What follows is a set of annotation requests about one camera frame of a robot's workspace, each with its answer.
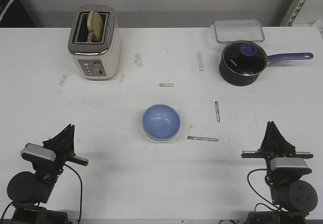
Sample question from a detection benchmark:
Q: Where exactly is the dark blue saucepan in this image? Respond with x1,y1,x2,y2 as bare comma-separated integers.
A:
219,51,314,86

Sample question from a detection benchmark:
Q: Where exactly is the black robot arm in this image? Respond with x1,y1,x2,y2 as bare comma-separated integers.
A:
1,124,89,223
241,121,318,223

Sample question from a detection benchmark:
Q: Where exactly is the cream and chrome toaster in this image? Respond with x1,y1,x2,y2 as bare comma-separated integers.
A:
68,5,121,80

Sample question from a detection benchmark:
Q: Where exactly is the white metal shelf upright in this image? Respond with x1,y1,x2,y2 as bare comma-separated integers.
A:
280,0,322,27

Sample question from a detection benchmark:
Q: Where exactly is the green bowl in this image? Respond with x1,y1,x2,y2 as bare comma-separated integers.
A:
144,132,179,141

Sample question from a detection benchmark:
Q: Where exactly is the blue bowl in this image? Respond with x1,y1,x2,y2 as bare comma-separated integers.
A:
142,104,181,138

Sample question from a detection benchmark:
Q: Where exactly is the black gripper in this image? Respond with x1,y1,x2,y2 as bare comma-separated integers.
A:
241,121,313,184
35,124,89,184

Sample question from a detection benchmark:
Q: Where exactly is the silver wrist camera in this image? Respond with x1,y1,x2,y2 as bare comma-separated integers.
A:
21,143,56,162
270,157,312,176

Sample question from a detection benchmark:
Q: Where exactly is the clear plastic food container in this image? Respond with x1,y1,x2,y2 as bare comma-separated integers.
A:
213,19,265,43

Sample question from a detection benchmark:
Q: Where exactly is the bread slice in toaster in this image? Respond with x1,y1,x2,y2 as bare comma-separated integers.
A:
87,11,104,42

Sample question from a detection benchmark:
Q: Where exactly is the glass pot lid blue knob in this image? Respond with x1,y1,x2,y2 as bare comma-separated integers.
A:
222,40,268,76

